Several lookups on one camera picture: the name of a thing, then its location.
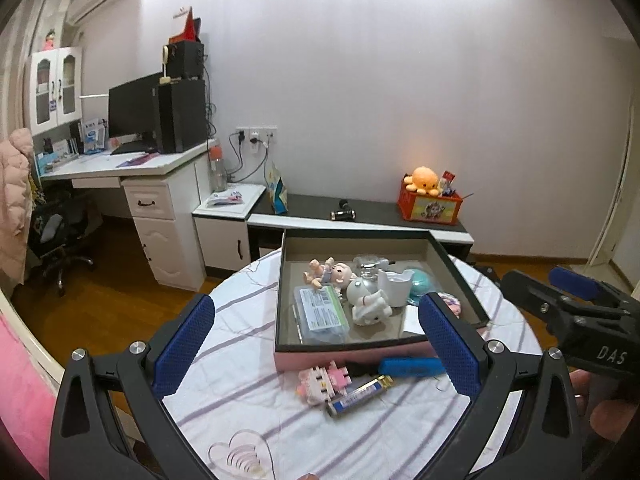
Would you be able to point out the orange printed crate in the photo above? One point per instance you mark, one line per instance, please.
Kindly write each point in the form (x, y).
(432, 207)

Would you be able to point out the blue paper bag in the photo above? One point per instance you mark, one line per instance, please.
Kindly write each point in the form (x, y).
(277, 190)

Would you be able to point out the small pink doll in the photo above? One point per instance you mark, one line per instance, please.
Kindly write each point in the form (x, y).
(49, 41)

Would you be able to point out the small cream desk fan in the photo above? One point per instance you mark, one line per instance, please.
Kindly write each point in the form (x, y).
(166, 67)

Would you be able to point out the white desk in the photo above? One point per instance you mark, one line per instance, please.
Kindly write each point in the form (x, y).
(160, 230)

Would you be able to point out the white glass-door cabinet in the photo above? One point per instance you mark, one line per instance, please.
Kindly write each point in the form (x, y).
(52, 90)

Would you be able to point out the blue utility knife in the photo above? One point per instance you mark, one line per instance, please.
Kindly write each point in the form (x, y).
(405, 367)

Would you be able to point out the black office chair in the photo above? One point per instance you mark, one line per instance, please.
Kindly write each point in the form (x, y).
(60, 240)

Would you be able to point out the white door frame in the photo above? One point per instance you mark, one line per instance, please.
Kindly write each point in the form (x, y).
(612, 160)

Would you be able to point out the clear plastic box green label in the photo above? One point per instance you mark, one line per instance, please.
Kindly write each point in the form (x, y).
(320, 315)

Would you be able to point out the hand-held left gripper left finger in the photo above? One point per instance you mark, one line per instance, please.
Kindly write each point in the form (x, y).
(182, 346)

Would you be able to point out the pink block toy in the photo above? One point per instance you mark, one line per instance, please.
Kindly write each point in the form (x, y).
(322, 384)

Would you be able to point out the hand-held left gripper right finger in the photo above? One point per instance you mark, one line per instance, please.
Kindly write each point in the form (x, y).
(450, 346)

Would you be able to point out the white bed frame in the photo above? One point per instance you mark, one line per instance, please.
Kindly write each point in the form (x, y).
(35, 340)

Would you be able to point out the blue box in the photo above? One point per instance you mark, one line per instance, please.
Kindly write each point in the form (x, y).
(94, 135)

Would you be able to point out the round table with striped cloth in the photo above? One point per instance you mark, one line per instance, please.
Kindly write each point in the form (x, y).
(235, 340)

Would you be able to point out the cream curtain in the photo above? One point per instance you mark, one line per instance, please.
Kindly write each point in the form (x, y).
(20, 60)

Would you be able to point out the pink puffer jacket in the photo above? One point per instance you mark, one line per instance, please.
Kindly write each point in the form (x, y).
(12, 200)

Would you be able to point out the orange-capped bottle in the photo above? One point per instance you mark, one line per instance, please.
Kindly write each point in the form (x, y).
(218, 167)

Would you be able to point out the orange octopus plush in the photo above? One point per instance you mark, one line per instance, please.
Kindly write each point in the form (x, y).
(422, 180)

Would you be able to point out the blue battery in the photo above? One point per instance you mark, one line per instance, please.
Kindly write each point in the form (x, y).
(360, 396)

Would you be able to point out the white wall socket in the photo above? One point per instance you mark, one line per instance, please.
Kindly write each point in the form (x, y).
(257, 133)

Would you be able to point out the white nightstand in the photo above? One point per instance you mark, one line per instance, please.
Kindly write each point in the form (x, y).
(220, 245)

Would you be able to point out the clear glass bottle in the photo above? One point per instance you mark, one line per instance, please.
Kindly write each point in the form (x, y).
(370, 266)

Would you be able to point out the black low bench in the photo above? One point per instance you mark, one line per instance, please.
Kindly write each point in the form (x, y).
(310, 207)

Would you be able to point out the black speaker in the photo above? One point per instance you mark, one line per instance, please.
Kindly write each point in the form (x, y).
(187, 60)

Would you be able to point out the baby doll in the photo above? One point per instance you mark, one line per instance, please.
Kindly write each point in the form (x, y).
(332, 274)

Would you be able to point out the black dumbbell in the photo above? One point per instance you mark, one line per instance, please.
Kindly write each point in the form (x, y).
(342, 212)

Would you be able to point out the black keyboard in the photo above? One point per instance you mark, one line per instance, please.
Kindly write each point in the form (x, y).
(132, 148)

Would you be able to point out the person's right hand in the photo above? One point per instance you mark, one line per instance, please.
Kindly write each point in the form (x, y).
(607, 405)

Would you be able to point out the red snack packet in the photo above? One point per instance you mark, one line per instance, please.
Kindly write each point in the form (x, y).
(447, 182)

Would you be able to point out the teal ball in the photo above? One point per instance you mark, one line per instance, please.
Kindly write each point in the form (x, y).
(424, 284)

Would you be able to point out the pink storage box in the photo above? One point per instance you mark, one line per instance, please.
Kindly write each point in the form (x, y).
(345, 357)

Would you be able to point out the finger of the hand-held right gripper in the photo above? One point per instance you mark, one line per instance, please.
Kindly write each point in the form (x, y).
(575, 282)
(530, 294)

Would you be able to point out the purple paper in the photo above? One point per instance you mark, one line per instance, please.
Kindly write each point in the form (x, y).
(137, 161)

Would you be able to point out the black computer monitor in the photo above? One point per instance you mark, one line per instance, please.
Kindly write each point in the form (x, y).
(132, 110)

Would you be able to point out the black computer tower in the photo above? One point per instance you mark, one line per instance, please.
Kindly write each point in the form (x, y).
(182, 117)

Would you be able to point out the pink packet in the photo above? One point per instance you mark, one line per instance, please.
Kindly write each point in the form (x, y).
(224, 199)

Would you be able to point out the black floor bracket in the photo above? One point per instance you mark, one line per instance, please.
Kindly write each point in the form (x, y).
(486, 272)

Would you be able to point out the white charger plug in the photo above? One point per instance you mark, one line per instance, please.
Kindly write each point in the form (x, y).
(414, 321)

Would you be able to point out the white heart-shaped container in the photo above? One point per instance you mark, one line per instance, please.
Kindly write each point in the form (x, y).
(395, 287)

